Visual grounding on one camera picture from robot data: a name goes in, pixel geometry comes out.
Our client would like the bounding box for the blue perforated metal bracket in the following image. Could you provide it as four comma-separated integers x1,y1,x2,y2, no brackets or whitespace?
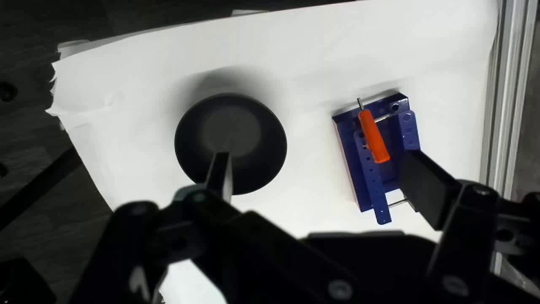
331,91,423,226

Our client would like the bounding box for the black round bowl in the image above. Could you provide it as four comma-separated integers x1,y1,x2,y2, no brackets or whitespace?
175,92,289,197

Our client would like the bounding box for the white paper sheet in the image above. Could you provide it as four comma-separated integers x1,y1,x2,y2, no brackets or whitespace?
46,0,504,304

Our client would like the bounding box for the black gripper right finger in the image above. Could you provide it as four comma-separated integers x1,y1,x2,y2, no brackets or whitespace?
397,148,502,304

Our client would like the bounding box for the orange marker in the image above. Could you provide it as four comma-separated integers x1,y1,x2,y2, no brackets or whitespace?
357,97,392,165

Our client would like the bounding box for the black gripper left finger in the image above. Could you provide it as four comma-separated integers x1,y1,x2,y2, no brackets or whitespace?
70,150,362,304

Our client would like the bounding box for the aluminium frame rail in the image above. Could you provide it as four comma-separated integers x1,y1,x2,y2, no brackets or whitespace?
480,0,540,276

